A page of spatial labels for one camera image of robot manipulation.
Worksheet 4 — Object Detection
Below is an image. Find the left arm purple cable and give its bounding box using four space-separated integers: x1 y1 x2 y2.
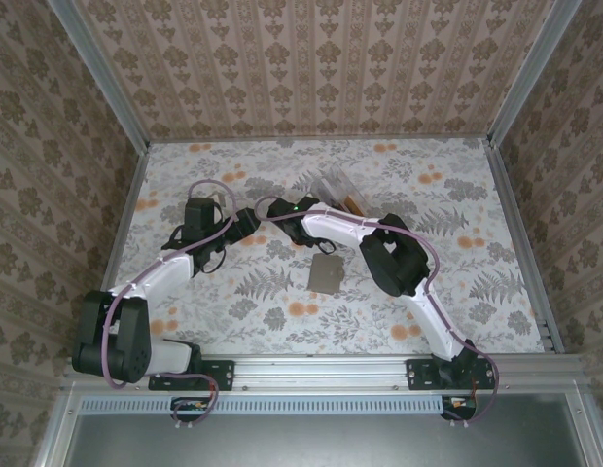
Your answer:
102 179 239 429

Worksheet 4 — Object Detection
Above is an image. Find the grey metal panel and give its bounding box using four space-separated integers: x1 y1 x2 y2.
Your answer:
33 383 603 467

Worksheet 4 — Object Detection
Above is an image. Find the aluminium frame post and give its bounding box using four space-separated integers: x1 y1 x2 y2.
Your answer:
45 0 151 150
486 0 585 147

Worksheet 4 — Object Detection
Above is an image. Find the beige card holder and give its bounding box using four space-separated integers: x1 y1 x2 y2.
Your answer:
308 252 345 294

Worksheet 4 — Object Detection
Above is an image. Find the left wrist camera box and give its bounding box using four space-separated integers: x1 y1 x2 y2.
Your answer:
184 197 223 230

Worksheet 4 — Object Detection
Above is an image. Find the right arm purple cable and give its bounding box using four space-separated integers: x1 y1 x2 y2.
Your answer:
256 196 500 429

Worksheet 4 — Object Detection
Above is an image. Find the aluminium side rail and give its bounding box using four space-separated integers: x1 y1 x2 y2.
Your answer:
485 138 566 354
99 143 151 293

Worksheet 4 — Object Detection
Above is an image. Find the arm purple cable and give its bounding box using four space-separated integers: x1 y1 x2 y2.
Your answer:
256 196 500 429
102 179 239 429

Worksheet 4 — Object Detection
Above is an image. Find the aluminium cross rail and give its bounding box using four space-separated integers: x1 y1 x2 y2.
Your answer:
62 353 587 390

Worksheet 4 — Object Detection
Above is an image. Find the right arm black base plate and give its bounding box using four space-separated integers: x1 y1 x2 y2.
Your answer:
406 358 497 392

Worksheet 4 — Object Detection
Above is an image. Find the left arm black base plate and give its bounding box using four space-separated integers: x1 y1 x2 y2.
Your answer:
148 358 235 392

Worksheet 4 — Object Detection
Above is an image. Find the floral table cover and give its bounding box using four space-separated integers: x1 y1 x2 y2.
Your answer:
94 138 546 356

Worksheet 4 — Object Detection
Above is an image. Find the grey slotted cable duct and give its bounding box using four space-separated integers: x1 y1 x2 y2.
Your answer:
80 394 444 415

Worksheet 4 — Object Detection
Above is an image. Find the black connector box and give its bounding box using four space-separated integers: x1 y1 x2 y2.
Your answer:
440 394 478 422
169 396 216 423

